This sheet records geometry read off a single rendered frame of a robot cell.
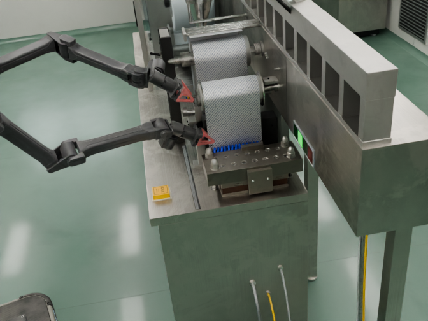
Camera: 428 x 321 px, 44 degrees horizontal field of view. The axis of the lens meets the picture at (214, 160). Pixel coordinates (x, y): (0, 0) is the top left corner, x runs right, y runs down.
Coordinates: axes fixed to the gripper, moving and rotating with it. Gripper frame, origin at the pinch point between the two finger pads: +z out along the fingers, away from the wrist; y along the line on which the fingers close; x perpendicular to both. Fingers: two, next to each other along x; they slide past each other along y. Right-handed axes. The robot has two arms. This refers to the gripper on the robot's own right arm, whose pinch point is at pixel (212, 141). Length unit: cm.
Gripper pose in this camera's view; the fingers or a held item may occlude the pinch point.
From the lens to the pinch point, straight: 229.4
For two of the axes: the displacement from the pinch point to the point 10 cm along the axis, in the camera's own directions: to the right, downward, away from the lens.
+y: 1.6, 5.0, -8.5
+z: 8.9, 2.9, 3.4
